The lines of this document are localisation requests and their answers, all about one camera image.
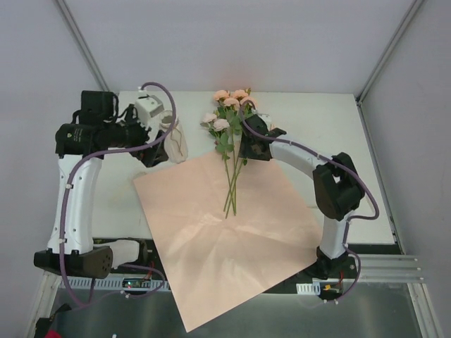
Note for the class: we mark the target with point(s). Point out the white cable duct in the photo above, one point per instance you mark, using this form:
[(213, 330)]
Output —
[(310, 289), (132, 284)]

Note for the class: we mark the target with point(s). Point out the right white cable duct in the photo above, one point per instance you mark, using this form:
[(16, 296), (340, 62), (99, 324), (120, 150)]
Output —
[(310, 289)]

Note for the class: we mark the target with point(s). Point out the right aluminium frame post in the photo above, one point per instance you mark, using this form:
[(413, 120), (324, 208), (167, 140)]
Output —
[(401, 29)]

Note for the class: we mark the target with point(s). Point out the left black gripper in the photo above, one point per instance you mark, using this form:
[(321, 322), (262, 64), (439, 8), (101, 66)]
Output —
[(150, 148)]

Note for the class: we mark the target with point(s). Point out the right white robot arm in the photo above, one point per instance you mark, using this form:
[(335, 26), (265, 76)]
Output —
[(337, 193)]

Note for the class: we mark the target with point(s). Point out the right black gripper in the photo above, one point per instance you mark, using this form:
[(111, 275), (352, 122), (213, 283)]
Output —
[(254, 141)]

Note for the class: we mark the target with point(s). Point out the pink wrapping paper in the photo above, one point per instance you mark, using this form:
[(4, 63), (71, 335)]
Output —
[(215, 261)]

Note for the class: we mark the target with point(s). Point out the left white cable duct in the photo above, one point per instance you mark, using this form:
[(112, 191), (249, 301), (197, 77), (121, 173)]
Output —
[(132, 284)]

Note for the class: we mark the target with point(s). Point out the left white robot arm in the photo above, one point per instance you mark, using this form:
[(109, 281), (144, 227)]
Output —
[(81, 146)]

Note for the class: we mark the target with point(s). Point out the aluminium frame post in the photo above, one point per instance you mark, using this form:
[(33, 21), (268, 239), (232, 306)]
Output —
[(83, 47), (401, 29)]

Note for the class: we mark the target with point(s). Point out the cream printed ribbon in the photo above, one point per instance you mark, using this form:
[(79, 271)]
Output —
[(140, 174)]

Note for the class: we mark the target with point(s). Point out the left aluminium frame post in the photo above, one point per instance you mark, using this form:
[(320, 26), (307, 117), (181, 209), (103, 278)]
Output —
[(83, 47)]

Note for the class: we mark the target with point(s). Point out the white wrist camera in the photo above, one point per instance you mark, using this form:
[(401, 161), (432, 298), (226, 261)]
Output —
[(266, 118), (148, 107)]

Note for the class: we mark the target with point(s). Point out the red black object corner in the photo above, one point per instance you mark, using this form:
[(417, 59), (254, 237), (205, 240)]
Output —
[(43, 325)]

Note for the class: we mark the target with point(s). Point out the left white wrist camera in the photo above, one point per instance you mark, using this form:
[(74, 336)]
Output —
[(148, 107)]

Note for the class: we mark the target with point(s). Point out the aluminium front rail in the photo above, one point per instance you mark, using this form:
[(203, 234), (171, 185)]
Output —
[(391, 269)]

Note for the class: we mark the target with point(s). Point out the white ribbed ceramic vase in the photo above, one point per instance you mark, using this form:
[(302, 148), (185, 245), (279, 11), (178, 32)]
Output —
[(175, 144)]

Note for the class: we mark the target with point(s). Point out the pale pink rose stem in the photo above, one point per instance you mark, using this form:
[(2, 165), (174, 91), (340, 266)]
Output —
[(222, 132)]

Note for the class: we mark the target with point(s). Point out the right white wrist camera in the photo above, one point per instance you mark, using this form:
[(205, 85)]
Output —
[(266, 118)]

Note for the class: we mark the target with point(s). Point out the orange rose stem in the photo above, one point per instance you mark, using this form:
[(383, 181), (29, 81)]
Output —
[(221, 96), (238, 147)]

